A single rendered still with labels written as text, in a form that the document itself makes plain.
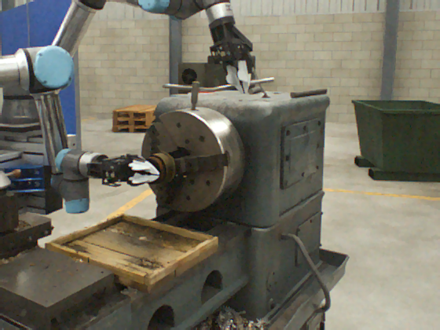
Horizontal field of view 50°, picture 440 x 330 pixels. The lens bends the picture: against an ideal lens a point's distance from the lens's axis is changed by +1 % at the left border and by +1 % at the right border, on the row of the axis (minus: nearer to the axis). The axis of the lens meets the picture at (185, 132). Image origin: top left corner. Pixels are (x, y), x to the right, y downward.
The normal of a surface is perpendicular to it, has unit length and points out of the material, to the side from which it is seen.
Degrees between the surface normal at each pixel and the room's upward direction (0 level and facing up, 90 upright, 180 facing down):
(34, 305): 90
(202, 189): 90
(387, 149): 102
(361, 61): 90
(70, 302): 90
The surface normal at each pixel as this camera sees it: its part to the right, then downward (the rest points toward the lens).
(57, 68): 0.61, 0.11
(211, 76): -0.31, 0.15
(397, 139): -0.11, 0.36
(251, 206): -0.57, 0.12
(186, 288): 0.82, 0.05
